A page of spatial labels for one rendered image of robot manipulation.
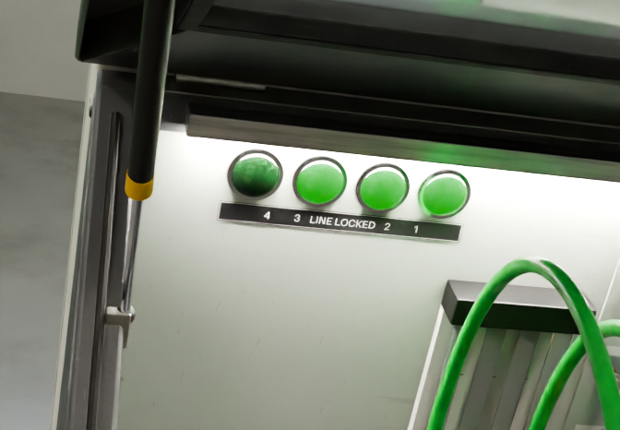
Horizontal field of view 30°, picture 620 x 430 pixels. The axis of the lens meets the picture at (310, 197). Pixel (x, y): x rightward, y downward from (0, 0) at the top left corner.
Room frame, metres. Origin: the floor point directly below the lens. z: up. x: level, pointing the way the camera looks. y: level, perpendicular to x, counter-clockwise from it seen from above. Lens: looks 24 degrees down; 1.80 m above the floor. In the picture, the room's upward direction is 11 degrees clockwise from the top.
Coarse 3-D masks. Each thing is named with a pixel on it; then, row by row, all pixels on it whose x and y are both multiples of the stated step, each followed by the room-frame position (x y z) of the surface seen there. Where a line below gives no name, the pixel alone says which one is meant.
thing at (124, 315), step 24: (144, 0) 0.64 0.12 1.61; (168, 0) 0.64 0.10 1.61; (144, 24) 0.65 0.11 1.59; (168, 24) 0.65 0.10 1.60; (144, 48) 0.65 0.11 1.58; (168, 48) 0.66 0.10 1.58; (144, 72) 0.66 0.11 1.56; (144, 96) 0.67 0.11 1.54; (144, 120) 0.68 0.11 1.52; (144, 144) 0.69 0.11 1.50; (144, 168) 0.70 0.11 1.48; (144, 192) 0.71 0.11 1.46; (120, 312) 0.78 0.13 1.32
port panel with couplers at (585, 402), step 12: (612, 288) 1.04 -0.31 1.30; (612, 300) 1.04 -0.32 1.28; (612, 312) 1.04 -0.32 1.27; (612, 348) 1.05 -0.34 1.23; (588, 360) 1.04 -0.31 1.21; (612, 360) 1.05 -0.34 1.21; (588, 372) 1.04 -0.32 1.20; (588, 384) 1.04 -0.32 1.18; (576, 396) 1.04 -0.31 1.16; (588, 396) 1.05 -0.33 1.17; (576, 408) 1.04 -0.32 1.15; (588, 408) 1.05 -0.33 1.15; (600, 408) 1.05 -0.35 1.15; (576, 420) 1.04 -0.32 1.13; (588, 420) 1.05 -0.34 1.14; (600, 420) 1.05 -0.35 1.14
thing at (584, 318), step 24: (528, 264) 0.82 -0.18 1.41; (552, 264) 0.79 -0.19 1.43; (504, 288) 0.88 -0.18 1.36; (576, 288) 0.75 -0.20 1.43; (480, 312) 0.89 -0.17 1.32; (576, 312) 0.73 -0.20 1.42; (600, 336) 0.71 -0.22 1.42; (456, 360) 0.91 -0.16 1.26; (600, 360) 0.69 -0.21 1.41; (600, 384) 0.67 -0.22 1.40
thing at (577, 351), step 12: (600, 324) 0.85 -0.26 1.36; (612, 324) 0.83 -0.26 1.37; (612, 336) 0.83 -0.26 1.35; (576, 348) 0.87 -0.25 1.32; (564, 360) 0.88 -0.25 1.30; (576, 360) 0.88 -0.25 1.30; (564, 372) 0.88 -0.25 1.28; (552, 384) 0.89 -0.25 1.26; (564, 384) 0.89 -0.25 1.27; (552, 396) 0.89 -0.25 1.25; (540, 408) 0.90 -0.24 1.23; (552, 408) 0.90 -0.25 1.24; (540, 420) 0.90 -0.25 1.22
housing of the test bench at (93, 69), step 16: (96, 64) 0.97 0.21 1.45; (352, 96) 1.02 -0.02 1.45; (480, 112) 1.05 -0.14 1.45; (496, 112) 1.05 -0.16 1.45; (80, 160) 1.19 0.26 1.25; (80, 176) 1.11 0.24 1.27; (80, 192) 1.04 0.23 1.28; (80, 208) 0.97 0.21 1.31; (64, 304) 1.20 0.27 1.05; (64, 320) 1.15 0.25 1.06; (64, 336) 1.07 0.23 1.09; (64, 352) 0.97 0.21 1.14
